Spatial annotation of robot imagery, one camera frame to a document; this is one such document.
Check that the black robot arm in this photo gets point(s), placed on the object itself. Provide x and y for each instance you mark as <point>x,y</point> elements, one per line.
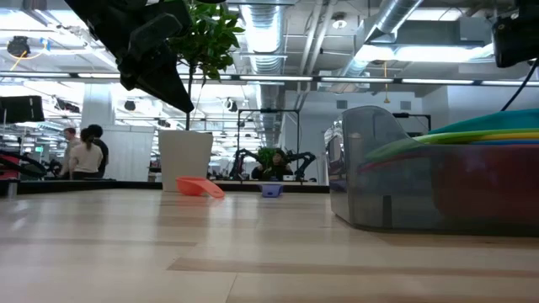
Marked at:
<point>304,162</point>
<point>240,162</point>

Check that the small green plant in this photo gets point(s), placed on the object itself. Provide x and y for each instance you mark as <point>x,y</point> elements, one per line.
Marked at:
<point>266,155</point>

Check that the green leafy plant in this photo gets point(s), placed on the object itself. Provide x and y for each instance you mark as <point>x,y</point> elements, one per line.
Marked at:
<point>210,38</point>

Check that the teal measuring cup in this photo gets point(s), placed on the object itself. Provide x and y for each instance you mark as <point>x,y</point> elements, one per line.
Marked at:
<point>497,120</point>

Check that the white plant pot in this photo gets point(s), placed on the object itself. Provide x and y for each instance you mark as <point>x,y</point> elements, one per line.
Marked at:
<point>185,160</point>

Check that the orange measuring cup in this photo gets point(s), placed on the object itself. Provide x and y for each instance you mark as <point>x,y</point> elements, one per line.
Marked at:
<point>195,186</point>

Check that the small dark monitor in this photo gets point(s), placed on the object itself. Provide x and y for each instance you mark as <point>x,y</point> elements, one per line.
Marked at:
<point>21,108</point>

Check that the blue measuring cup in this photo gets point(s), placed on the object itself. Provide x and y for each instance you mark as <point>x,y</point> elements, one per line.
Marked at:
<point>513,142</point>

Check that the red measuring cup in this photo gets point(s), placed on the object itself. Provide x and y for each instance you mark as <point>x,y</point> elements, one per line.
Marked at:
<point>484,181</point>

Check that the person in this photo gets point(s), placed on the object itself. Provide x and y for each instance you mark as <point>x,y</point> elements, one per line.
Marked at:
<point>102,153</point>
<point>275,168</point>
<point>86,160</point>
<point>70,151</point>

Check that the small indigo measuring cup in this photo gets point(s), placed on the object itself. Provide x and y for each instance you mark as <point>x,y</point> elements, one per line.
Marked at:
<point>272,190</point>

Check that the green measuring cup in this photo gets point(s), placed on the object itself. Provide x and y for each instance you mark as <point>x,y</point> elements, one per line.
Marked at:
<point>446,137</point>

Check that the grey translucent plastic basket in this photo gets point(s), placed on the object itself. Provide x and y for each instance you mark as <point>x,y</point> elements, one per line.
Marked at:
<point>379,198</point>

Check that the black metal stand frame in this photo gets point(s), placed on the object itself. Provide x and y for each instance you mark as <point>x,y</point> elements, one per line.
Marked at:
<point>269,111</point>

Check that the silver ventilation duct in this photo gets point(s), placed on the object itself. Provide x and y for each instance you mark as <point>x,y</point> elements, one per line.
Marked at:
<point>264,38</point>

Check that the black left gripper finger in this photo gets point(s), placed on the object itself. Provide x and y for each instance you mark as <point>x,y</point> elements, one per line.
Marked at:
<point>168,84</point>

